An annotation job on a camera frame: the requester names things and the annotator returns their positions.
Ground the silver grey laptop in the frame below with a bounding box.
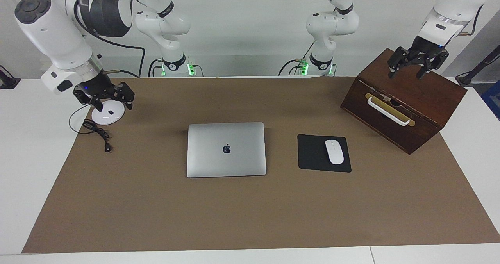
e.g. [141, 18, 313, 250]
[186, 122, 268, 178]

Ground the dark brown wooden box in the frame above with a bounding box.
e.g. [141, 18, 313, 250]
[340, 48, 468, 155]

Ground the black tripod leg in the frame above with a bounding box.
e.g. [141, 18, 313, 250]
[455, 45, 500, 87]

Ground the blue crate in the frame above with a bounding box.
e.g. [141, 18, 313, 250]
[481, 80, 500, 121]

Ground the black clamp stand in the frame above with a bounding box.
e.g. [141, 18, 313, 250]
[0, 65, 21, 90]

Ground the white computer mouse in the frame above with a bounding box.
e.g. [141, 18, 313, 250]
[325, 139, 345, 165]

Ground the black mouse pad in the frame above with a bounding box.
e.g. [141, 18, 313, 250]
[297, 134, 352, 173]

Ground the brown table mat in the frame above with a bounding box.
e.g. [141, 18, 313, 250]
[21, 76, 500, 254]

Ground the black lamp power cable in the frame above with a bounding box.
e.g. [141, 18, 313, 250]
[69, 102, 114, 152]

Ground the brass handle plate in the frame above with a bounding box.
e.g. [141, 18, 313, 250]
[365, 93, 416, 127]

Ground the black right base cable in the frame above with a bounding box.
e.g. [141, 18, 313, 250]
[148, 58, 164, 78]

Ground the black base cable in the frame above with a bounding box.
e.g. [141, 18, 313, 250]
[148, 58, 164, 78]
[278, 41, 315, 76]

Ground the white box handle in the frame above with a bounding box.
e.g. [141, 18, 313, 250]
[367, 97, 411, 126]

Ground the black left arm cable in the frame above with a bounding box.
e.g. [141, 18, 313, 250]
[357, 0, 483, 36]

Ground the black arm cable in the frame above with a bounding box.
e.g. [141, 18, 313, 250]
[73, 0, 146, 78]
[357, 0, 483, 36]

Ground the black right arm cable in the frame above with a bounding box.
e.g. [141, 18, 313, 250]
[73, 0, 146, 78]

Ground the black left base cable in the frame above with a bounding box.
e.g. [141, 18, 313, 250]
[278, 41, 315, 76]

